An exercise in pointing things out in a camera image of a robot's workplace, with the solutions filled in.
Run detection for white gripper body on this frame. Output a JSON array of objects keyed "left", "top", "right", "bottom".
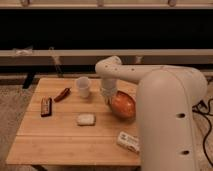
[{"left": 100, "top": 79, "right": 117, "bottom": 104}]

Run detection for white labelled packet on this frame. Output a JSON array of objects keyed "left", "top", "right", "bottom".
[{"left": 117, "top": 131, "right": 140, "bottom": 154}]

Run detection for white plastic cup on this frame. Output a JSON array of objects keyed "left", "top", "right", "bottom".
[{"left": 75, "top": 76, "right": 90, "bottom": 98}]

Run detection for black floor cables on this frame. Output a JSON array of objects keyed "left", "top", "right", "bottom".
[{"left": 192, "top": 98, "right": 213, "bottom": 168}]

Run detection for orange ceramic bowl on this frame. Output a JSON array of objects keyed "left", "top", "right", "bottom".
[{"left": 110, "top": 91, "right": 136, "bottom": 119}]

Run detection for dark brown rectangular box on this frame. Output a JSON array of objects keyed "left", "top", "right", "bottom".
[{"left": 41, "top": 98, "right": 52, "bottom": 117}]

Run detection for wooden table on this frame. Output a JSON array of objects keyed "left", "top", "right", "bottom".
[{"left": 7, "top": 78, "right": 140, "bottom": 166}]

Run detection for white sponge block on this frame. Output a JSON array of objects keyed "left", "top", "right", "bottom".
[{"left": 77, "top": 114, "right": 96, "bottom": 126}]

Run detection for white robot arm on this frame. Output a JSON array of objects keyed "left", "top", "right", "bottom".
[{"left": 95, "top": 56, "right": 207, "bottom": 171}]

